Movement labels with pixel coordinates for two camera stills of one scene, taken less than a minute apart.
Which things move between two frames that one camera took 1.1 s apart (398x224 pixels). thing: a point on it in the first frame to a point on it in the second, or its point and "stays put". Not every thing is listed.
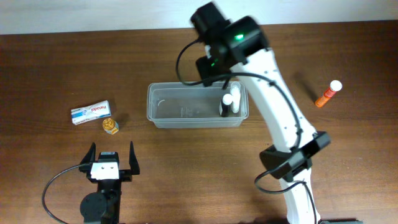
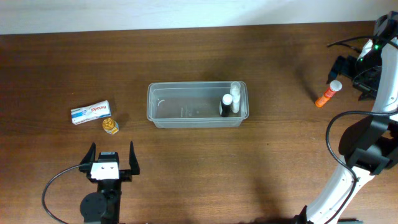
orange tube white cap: [335, 86] stays put
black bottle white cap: [227, 99] stays put
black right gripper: [204, 66] to [347, 70]
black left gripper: [125, 172] stays put
